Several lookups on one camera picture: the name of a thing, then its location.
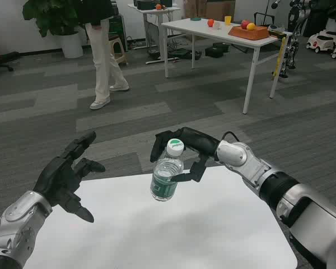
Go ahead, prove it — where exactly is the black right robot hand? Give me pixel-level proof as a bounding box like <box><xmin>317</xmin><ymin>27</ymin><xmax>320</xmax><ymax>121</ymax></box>
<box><xmin>150</xmin><ymin>127</ymin><xmax>221</xmax><ymax>183</ymax></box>

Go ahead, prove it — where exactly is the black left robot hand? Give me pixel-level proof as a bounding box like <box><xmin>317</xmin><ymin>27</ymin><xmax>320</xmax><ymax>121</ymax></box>
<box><xmin>32</xmin><ymin>130</ymin><xmax>106</xmax><ymax>224</ymax></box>

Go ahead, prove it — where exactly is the clear water bottle green label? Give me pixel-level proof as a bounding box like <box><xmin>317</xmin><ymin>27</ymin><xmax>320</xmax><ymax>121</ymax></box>
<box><xmin>150</xmin><ymin>138</ymin><xmax>185</xmax><ymax>202</ymax></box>

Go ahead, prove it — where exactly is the black flat bag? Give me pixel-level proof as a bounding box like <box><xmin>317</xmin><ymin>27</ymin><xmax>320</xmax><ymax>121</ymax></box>
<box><xmin>167</xmin><ymin>48</ymin><xmax>202</xmax><ymax>61</ymax></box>

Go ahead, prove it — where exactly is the black box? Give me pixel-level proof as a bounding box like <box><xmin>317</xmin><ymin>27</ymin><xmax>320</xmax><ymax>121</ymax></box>
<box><xmin>212</xmin><ymin>41</ymin><xmax>230</xmax><ymax>53</ymax></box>
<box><xmin>204</xmin><ymin>46</ymin><xmax>225</xmax><ymax>59</ymax></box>

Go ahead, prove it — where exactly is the white table with metal legs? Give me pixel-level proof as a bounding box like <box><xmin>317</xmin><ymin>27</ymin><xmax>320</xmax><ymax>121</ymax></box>
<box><xmin>161</xmin><ymin>17</ymin><xmax>293</xmax><ymax>115</ymax></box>

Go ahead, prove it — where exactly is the brown wicker tray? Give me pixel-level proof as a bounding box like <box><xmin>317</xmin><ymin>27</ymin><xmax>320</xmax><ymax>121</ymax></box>
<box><xmin>228</xmin><ymin>24</ymin><xmax>270</xmax><ymax>41</ymax></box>

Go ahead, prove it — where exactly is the yellow tape measure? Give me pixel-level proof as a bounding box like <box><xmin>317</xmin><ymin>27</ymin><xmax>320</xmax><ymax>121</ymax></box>
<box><xmin>268</xmin><ymin>30</ymin><xmax>287</xmax><ymax>79</ymax></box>

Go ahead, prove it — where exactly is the beige plastic stool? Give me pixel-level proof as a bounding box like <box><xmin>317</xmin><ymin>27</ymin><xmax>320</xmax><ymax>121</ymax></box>
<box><xmin>108</xmin><ymin>34</ymin><xmax>129</xmax><ymax>67</ymax></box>

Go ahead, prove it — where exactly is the person in white trousers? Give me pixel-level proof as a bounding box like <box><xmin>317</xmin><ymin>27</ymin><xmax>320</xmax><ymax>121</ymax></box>
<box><xmin>77</xmin><ymin>0</ymin><xmax>130</xmax><ymax>110</ymax></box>

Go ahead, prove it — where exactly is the black and silver humanoid robot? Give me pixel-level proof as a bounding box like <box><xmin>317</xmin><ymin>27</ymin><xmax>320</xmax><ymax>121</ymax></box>
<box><xmin>278</xmin><ymin>0</ymin><xmax>311</xmax><ymax>78</ymax></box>

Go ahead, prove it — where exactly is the brown cardboard box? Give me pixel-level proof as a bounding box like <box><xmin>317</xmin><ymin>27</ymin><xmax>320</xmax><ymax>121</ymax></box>
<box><xmin>184</xmin><ymin>0</ymin><xmax>236</xmax><ymax>22</ymax></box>

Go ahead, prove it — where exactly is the black office chair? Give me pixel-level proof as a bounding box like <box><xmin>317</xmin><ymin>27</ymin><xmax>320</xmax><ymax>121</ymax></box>
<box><xmin>0</xmin><ymin>29</ymin><xmax>20</xmax><ymax>73</ymax></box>

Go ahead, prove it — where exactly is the green plant in white pot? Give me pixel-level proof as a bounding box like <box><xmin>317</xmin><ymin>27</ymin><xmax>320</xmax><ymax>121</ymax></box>
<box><xmin>22</xmin><ymin>0</ymin><xmax>85</xmax><ymax>59</ymax></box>

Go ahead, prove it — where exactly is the white standing desk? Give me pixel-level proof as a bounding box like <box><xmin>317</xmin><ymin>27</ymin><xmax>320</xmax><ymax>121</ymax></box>
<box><xmin>127</xmin><ymin>3</ymin><xmax>183</xmax><ymax>65</ymax></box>

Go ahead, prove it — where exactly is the black and green computer tower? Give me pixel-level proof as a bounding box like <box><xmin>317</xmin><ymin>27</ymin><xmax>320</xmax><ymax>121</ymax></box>
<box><xmin>109</xmin><ymin>13</ymin><xmax>128</xmax><ymax>53</ymax></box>

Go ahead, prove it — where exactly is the black speaker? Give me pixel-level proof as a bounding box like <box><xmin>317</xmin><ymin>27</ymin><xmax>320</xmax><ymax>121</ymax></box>
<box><xmin>136</xmin><ymin>0</ymin><xmax>161</xmax><ymax>10</ymax></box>

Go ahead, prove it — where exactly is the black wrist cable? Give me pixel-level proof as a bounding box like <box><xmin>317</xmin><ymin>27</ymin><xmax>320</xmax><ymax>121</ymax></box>
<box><xmin>221</xmin><ymin>131</ymin><xmax>241</xmax><ymax>143</ymax></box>

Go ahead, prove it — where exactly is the black metal frame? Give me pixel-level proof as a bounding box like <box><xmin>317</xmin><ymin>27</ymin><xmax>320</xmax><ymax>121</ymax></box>
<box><xmin>253</xmin><ymin>11</ymin><xmax>276</xmax><ymax>27</ymax></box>

